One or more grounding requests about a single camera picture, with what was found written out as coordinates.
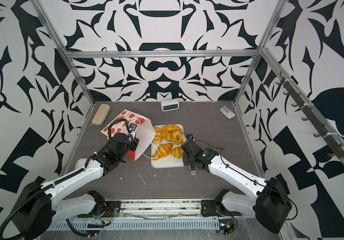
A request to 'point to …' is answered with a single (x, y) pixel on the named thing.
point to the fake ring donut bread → (177, 137)
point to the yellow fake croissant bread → (163, 150)
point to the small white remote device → (227, 112)
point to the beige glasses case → (101, 114)
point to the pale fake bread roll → (158, 138)
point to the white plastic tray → (168, 161)
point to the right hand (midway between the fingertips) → (187, 155)
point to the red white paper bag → (119, 126)
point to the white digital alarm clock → (170, 105)
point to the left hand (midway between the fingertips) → (134, 130)
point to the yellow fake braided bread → (167, 131)
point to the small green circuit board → (226, 226)
